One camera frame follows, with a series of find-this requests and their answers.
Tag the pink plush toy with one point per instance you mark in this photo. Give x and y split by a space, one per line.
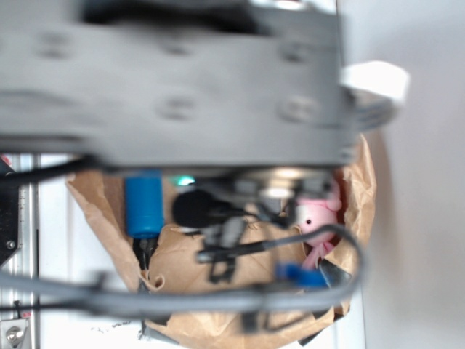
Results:
313 214

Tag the brown paper bag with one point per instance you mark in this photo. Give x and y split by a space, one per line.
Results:
173 269

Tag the blue plastic cylinder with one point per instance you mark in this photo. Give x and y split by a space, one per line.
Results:
144 205

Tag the blue plastic clip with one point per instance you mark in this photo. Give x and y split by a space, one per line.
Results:
300 277

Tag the aluminium extrusion rail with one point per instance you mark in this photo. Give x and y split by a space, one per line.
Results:
20 321

